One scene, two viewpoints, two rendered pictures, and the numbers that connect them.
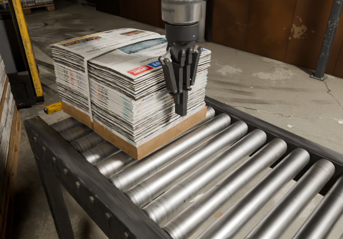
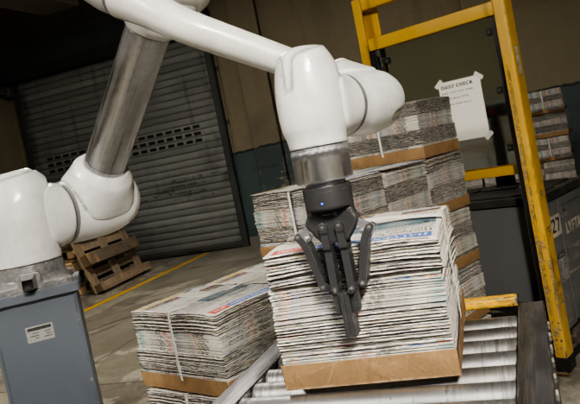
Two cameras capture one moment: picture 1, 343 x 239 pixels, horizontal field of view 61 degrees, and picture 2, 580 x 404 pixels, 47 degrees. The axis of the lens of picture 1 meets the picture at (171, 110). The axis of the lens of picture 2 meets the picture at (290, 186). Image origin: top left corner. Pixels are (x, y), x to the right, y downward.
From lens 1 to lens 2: 0.94 m
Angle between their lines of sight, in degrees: 66
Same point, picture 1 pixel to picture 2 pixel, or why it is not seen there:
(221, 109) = (523, 373)
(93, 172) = (243, 388)
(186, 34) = (311, 201)
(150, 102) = (305, 302)
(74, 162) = (250, 374)
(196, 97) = (424, 323)
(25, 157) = not seen: outside the picture
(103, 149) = not seen: hidden behind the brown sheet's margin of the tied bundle
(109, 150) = not seen: hidden behind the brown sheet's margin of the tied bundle
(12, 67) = (526, 293)
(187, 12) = (300, 170)
